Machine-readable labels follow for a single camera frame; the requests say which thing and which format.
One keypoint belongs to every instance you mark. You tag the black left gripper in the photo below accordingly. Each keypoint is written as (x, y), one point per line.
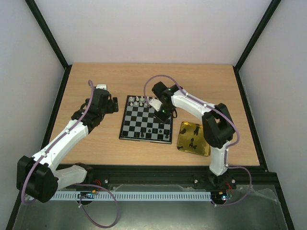
(112, 108)

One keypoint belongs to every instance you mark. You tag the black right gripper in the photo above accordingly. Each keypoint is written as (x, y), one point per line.
(163, 116)

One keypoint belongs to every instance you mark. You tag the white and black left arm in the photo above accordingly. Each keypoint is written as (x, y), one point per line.
(38, 176)

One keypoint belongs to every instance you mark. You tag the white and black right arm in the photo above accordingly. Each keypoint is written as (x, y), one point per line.
(218, 127)

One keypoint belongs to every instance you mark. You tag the white chess piece row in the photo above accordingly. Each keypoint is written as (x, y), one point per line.
(139, 101)

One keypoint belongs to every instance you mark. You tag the black chess pieces in tray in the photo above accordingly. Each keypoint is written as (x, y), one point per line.
(185, 141)

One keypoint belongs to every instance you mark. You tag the black and grey chessboard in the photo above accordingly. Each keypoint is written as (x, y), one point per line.
(139, 119)

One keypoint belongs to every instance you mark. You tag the gold rectangular tray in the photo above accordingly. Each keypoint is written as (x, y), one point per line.
(203, 148)

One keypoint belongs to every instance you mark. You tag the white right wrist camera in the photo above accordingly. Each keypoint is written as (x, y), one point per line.
(155, 103)

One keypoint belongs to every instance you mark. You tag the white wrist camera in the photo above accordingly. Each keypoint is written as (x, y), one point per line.
(155, 103)
(102, 86)

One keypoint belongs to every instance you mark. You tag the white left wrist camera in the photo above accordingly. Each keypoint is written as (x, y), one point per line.
(102, 86)

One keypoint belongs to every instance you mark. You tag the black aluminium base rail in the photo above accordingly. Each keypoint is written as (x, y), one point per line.
(197, 177)

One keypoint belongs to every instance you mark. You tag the slotted grey cable duct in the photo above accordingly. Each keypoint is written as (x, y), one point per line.
(131, 196)

